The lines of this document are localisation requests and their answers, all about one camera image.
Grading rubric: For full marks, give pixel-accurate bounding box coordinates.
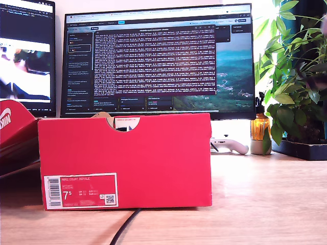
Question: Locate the red cardboard shoebox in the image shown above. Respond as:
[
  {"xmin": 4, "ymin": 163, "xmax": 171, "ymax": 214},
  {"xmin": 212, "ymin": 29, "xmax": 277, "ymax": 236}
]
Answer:
[{"xmin": 37, "ymin": 113, "xmax": 213, "ymax": 211}]

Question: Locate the red shoebox lid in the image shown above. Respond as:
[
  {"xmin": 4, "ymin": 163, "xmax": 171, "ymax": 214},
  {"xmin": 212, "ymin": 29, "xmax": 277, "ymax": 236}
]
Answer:
[{"xmin": 0, "ymin": 99, "xmax": 41, "ymax": 179}]

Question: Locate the large black computer monitor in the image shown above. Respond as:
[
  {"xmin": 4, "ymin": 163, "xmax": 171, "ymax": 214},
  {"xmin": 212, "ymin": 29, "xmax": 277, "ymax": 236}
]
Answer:
[{"xmin": 60, "ymin": 3, "xmax": 257, "ymax": 120}]

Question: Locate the white game controller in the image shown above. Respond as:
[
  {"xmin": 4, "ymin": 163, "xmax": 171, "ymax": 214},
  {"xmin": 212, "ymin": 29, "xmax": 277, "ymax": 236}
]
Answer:
[{"xmin": 211, "ymin": 134, "xmax": 250, "ymax": 155}]

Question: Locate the amber pump bottle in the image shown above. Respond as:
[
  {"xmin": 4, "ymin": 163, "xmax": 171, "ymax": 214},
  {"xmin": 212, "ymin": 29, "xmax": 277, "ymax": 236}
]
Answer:
[{"xmin": 251, "ymin": 91, "xmax": 271, "ymax": 141}]

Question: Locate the pale grey pot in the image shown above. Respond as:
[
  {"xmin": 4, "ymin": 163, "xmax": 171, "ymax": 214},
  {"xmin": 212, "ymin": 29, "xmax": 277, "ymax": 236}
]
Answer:
[{"xmin": 250, "ymin": 139, "xmax": 273, "ymax": 155}]

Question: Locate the green leafy houseplant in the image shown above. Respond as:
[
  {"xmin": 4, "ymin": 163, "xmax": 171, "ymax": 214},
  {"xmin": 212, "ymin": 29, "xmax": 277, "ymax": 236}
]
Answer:
[{"xmin": 256, "ymin": 0, "xmax": 327, "ymax": 155}]

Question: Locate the small black computer monitor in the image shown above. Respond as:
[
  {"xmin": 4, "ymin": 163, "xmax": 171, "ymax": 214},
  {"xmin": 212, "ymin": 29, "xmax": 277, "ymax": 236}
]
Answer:
[{"xmin": 0, "ymin": 0, "xmax": 56, "ymax": 118}]

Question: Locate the dark teal curtain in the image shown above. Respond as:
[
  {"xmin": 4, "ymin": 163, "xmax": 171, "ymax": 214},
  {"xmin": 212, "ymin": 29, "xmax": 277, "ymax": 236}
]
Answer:
[{"xmin": 288, "ymin": 0, "xmax": 327, "ymax": 52}]

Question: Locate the black table cable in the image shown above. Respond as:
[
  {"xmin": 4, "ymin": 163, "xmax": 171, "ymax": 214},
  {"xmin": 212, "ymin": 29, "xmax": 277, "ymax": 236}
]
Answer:
[{"xmin": 109, "ymin": 208, "xmax": 142, "ymax": 245}]

